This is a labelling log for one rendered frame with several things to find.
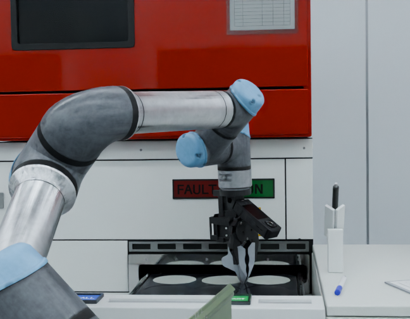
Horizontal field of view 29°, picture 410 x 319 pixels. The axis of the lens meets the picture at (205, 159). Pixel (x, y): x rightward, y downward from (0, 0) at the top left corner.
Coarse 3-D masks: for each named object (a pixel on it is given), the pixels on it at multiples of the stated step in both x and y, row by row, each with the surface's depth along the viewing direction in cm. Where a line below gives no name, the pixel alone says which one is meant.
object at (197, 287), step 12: (156, 276) 188; (192, 276) 187; (204, 276) 187; (252, 276) 186; (288, 276) 185; (144, 288) 174; (156, 288) 175; (168, 288) 175; (180, 288) 174; (192, 288) 174; (204, 288) 174; (216, 288) 174; (240, 288) 173; (252, 288) 173; (264, 288) 173; (276, 288) 173; (288, 288) 173
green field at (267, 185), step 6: (252, 180) 191; (258, 180) 191; (264, 180) 191; (270, 180) 191; (252, 186) 191; (258, 186) 191; (264, 186) 191; (270, 186) 191; (252, 192) 191; (258, 192) 191; (264, 192) 191; (270, 192) 191
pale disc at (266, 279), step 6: (258, 276) 186; (264, 276) 186; (270, 276) 186; (276, 276) 185; (252, 282) 179; (258, 282) 179; (264, 282) 179; (270, 282) 178; (276, 282) 178; (282, 282) 178
